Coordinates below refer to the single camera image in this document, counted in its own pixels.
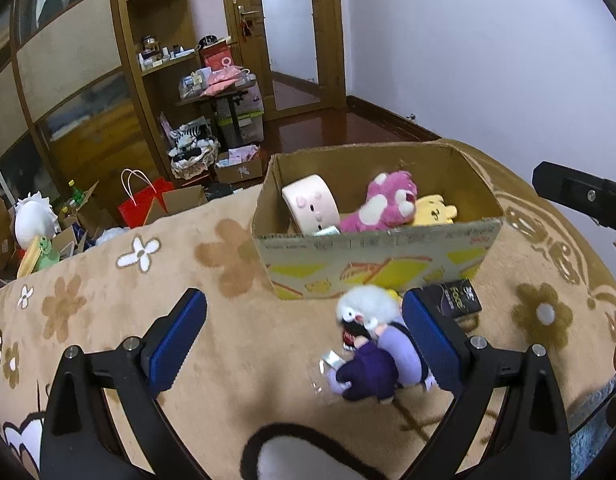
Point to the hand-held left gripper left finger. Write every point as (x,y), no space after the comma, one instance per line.
(180,340)

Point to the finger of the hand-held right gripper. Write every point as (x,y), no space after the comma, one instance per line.
(578,192)

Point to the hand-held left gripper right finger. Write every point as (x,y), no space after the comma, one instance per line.
(430,340)

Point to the purple white-haired plush doll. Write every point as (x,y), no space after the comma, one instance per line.
(373,355)

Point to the small black packet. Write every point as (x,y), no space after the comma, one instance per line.
(453,297)

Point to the beige flower blanket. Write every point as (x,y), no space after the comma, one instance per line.
(238,360)

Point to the yellow plush toy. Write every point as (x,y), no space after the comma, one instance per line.
(434,210)

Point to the red paper bag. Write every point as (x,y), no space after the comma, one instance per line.
(140,207)

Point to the brown floor cardboard box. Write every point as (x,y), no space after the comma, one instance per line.
(180,201)

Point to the pink bear plush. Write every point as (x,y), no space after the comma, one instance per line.
(383,205)

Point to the green frog plush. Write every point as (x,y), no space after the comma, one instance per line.
(38,255)

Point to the wicker basket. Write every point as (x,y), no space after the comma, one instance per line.
(193,162)

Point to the green bottle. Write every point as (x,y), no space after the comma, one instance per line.
(78,192)

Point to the pink cylinder plush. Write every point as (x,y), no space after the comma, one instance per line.
(310,205)

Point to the blue fuzzy cloth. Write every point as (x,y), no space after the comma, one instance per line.
(593,420)

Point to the small floor cardboard box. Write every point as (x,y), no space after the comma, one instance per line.
(240,169)

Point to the white fluffy plush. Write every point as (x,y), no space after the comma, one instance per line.
(34,220)

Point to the white storage box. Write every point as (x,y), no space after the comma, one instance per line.
(245,120)

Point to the small dark side table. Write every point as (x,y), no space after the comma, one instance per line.
(228,102)

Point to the pink cloth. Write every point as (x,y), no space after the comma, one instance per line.
(220,82)

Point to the red gift box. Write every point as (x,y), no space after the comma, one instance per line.
(217,56)

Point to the wooden wardrobe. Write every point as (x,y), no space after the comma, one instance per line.
(68,75)

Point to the wooden door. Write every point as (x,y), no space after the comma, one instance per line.
(248,50)

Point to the wooden corner shelf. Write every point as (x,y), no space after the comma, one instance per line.
(158,25)

